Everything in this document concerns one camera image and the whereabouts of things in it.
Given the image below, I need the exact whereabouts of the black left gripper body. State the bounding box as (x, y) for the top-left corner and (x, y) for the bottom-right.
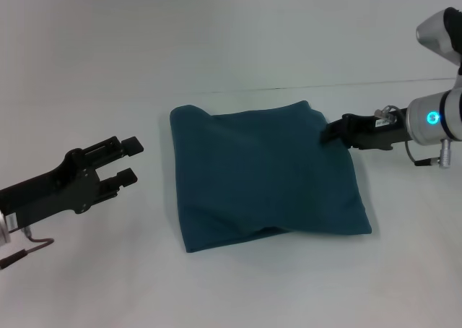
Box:
(0, 147), (103, 234)

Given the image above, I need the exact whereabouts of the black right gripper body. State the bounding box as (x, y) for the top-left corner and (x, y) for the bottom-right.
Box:
(341, 113), (411, 152)

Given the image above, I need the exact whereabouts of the teal blue t-shirt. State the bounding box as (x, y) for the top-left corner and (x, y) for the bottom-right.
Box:
(169, 100), (372, 254)

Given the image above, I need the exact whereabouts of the left arm gripper cable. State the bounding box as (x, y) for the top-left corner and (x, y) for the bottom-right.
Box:
(0, 225), (56, 270)

